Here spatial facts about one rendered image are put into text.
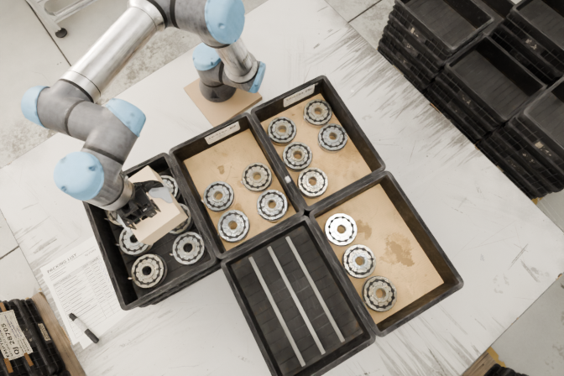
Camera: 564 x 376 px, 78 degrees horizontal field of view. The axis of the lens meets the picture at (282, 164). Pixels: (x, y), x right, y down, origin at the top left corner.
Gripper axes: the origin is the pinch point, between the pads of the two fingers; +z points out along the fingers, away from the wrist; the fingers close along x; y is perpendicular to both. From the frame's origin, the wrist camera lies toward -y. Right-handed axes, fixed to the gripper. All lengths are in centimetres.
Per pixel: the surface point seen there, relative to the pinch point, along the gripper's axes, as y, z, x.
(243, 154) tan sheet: -5.4, 26.8, 31.4
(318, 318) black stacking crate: 52, 27, 18
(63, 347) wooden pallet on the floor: -4, 95, -87
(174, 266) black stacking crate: 11.9, 26.8, -8.9
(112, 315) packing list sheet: 10, 39, -37
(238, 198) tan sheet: 6.6, 26.7, 20.6
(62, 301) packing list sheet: -5, 39, -49
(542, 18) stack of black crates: 17, 61, 202
